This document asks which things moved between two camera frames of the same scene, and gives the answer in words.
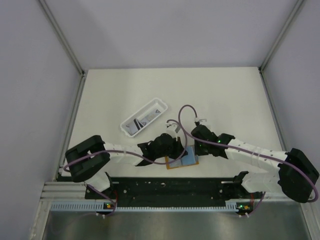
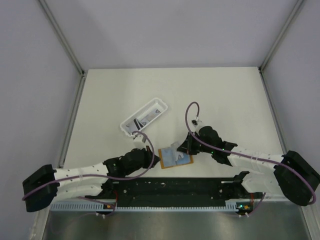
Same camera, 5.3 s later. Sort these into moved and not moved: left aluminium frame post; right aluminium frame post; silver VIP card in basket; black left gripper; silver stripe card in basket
Moved: black left gripper
Not moved: silver stripe card in basket; left aluminium frame post; right aluminium frame post; silver VIP card in basket
